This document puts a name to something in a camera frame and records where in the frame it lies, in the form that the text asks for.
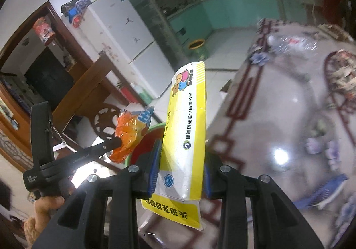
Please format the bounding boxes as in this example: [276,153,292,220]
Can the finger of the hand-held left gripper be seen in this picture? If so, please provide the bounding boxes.
[72,137,125,168]

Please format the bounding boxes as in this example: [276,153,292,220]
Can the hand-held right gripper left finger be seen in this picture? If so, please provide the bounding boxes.
[32,139,163,249]

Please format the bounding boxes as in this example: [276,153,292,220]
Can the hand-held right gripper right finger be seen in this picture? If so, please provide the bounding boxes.
[203,153,324,249]

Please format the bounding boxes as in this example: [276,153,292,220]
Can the green red bin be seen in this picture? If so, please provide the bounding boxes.
[122,124,165,173]

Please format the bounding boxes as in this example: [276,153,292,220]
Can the orange plastic wrapper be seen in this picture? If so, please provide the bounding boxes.
[109,107,155,164]

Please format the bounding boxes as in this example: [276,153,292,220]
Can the yellow white medicine box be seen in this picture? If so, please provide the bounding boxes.
[140,61,208,231]

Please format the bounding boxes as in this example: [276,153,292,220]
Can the person's left forearm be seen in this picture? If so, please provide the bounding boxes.
[22,217,42,245]

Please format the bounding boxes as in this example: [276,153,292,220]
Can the person's left hand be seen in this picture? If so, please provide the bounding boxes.
[33,196,66,229]

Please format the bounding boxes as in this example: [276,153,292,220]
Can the carved wooden chair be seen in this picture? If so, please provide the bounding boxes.
[89,104,126,139]

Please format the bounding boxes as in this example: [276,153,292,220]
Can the red bottle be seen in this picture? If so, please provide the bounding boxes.
[122,87,134,106]

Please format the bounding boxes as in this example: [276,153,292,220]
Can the green bottle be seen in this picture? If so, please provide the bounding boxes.
[136,85,152,105]

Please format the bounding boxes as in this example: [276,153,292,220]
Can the blue plastic packet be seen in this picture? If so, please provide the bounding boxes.
[294,174,350,210]

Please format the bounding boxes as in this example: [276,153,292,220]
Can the white refrigerator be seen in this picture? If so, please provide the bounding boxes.
[62,0,173,99]

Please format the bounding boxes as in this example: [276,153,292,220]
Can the red printed bag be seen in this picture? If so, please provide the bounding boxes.
[33,17,55,44]

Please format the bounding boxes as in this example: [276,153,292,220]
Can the yellow rimmed bucket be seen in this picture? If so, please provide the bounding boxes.
[188,39,207,51]

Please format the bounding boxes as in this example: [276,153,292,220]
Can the pile of things on refrigerator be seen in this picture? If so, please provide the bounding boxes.
[60,0,112,28]

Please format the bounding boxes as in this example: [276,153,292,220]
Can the clear plastic bottle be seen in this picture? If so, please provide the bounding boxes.
[266,33,321,55]

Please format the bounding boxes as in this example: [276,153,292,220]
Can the teal kitchen cabinets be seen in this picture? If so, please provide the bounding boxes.
[167,0,276,45]

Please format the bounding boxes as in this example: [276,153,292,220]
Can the wooden door frame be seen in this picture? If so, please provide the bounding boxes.
[0,1,119,173]

